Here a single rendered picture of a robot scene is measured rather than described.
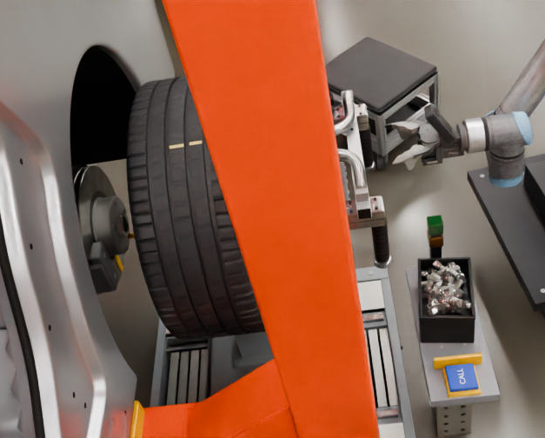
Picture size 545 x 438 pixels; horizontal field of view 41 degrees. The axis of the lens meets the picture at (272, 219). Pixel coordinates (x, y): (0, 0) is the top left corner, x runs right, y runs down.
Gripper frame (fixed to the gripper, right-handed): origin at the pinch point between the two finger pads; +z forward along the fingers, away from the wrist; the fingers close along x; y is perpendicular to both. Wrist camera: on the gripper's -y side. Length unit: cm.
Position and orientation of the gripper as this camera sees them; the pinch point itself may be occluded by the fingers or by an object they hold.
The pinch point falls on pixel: (387, 142)
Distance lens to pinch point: 198.2
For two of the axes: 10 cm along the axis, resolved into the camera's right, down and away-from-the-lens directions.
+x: -0.2, -7.3, 6.8
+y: 1.8, 6.7, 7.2
